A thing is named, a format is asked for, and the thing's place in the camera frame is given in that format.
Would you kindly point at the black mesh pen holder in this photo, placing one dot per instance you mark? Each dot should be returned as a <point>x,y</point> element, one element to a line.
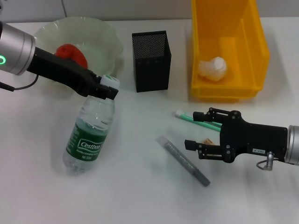
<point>151,70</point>

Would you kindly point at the white paper ball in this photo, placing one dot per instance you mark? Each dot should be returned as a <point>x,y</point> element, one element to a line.
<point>213,67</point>

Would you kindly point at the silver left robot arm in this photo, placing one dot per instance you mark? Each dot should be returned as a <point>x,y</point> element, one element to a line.
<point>16,46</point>

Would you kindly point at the clear green-label water bottle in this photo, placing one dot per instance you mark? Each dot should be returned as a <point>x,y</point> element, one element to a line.
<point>91,140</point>

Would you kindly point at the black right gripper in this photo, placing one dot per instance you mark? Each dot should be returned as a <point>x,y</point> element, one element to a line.
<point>254,140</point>

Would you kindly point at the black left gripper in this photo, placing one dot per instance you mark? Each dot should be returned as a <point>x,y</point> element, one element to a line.
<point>65,72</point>

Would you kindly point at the tan eraser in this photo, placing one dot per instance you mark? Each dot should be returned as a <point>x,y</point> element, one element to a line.
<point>207,140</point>

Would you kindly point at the yellow plastic bin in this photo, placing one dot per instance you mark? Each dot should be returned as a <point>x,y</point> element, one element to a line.
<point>233,88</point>

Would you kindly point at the pale green glass fruit plate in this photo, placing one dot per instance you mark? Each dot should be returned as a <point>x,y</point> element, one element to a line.
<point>93,39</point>

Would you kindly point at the grey marker pen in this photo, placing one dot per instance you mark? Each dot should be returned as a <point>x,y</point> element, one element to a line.
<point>182,161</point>

